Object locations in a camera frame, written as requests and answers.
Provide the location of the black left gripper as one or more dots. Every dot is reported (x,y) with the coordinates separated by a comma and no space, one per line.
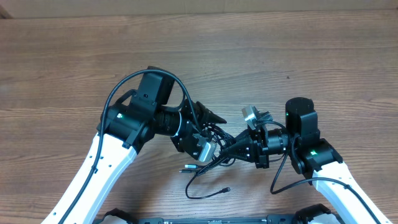
(202,112)

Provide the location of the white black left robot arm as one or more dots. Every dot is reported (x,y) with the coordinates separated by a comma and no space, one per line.
(148,102)

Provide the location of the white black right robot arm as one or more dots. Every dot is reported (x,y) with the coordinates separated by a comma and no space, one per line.
(299,141)

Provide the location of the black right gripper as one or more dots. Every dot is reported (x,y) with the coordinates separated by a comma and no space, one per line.
(254,146)

